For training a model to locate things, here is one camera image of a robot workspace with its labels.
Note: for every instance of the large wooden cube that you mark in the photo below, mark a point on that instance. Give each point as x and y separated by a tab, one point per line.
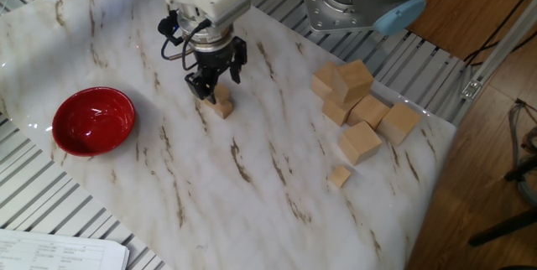
398	122
369	108
360	142
335	112
323	78
354	79

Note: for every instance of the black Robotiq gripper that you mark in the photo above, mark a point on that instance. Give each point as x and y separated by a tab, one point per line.
216	58

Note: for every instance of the white marble pattern board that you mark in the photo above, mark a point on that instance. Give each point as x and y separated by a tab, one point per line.
168	178

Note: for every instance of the aluminium frame profile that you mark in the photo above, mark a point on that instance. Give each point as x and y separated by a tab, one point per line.
499	58

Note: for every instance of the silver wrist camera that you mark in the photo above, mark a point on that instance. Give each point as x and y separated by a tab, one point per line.
233	12

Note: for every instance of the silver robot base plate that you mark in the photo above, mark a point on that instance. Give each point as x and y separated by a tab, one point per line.
331	16

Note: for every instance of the red bowl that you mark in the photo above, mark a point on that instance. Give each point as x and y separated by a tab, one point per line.
94	123

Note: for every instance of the black chair base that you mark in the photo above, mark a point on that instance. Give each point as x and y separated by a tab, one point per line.
503	228

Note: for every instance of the white printed paper stack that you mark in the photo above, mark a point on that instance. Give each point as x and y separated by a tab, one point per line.
50	253

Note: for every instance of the small wooden cube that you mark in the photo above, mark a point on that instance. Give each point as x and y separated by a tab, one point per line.
223	110
208	104
340	176
222	93

